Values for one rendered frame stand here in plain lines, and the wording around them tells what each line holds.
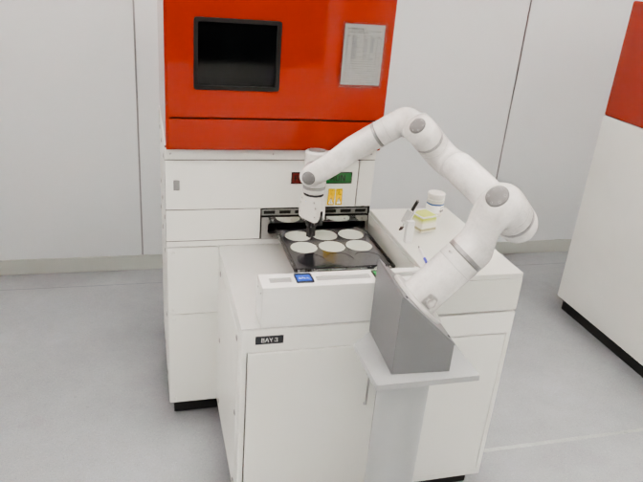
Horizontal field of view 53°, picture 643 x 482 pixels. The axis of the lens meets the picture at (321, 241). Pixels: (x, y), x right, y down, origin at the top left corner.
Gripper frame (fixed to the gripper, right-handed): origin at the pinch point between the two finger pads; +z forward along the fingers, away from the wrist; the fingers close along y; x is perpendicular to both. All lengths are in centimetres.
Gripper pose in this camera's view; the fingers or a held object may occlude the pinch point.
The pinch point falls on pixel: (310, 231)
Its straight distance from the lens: 240.8
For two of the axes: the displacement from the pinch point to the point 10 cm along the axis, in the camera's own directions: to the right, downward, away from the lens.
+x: 7.4, -2.2, 6.4
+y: 6.7, 3.4, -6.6
